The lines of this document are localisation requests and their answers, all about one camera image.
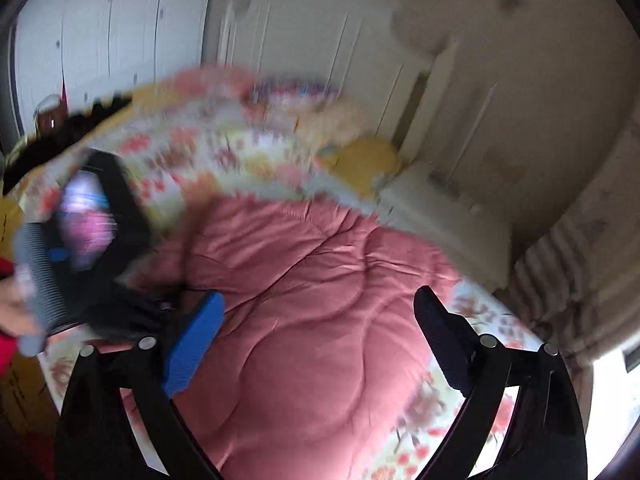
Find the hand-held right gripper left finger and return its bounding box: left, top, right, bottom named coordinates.
left=54, top=291, right=226, bottom=480

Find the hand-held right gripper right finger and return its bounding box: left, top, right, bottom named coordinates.
left=414, top=285, right=589, bottom=480

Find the white nightstand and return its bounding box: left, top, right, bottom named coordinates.
left=377, top=160, right=513, bottom=286

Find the yellow bed sheet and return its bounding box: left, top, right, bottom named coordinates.
left=0, top=180, right=63, bottom=441

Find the yellow pillow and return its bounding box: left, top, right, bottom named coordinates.
left=320, top=137, right=403, bottom=196

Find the cream plush toy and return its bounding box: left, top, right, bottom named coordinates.
left=295, top=100, right=371, bottom=148

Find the floral blanket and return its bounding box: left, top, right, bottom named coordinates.
left=10, top=67, right=546, bottom=480

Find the pink quilted jacket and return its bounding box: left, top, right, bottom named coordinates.
left=145, top=195, right=463, bottom=480

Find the person's left hand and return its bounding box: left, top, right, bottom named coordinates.
left=0, top=280, right=43, bottom=336

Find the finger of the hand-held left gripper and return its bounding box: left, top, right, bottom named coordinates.
left=95, top=282, right=201, bottom=343

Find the striped curtain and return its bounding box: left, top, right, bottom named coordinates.
left=510, top=155, right=640, bottom=366

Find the white bed headboard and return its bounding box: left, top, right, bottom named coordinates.
left=205, top=0, right=461, bottom=161

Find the dark cloth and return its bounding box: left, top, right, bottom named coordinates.
left=2, top=92, right=133, bottom=186

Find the white wardrobe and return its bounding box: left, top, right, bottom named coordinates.
left=12, top=0, right=221, bottom=141

